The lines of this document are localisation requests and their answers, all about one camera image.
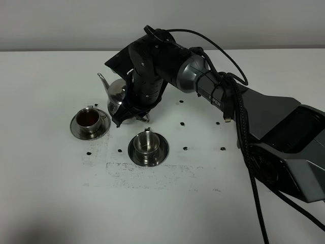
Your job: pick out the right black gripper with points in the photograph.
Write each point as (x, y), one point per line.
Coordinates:
(136, 65)

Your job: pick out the stainless steel teapot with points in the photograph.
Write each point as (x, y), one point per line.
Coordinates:
(115, 91)

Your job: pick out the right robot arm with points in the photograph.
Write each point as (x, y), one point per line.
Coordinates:
(282, 140)

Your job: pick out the left steel saucer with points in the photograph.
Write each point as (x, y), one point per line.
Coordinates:
(103, 129)

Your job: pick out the steel saucer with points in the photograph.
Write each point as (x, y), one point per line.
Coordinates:
(103, 129)
(151, 160)

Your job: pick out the left steel teacup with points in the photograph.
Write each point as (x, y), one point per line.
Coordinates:
(88, 120)

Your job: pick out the steel teacup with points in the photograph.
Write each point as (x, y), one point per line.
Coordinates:
(88, 120)
(146, 142)

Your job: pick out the middle steel teacup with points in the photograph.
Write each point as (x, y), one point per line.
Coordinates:
(146, 142)

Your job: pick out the middle steel saucer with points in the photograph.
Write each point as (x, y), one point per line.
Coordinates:
(151, 160)

